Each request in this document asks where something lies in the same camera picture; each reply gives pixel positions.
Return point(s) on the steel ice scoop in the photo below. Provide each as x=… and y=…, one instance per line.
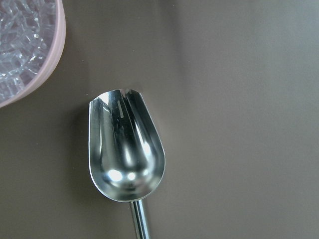
x=126, y=156

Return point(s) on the pink bowl with ice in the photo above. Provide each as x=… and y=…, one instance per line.
x=32, y=38

